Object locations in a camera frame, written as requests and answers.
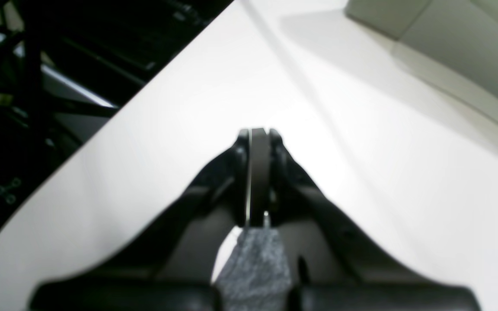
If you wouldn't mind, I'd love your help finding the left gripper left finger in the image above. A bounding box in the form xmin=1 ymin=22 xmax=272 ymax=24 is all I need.
xmin=29 ymin=129 xmax=250 ymax=311

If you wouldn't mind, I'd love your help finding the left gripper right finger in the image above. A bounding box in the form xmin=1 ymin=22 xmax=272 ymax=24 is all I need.
xmin=249 ymin=128 xmax=480 ymax=311

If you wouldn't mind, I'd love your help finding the grey t-shirt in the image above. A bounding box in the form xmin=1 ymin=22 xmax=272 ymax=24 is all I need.
xmin=215 ymin=228 xmax=292 ymax=311

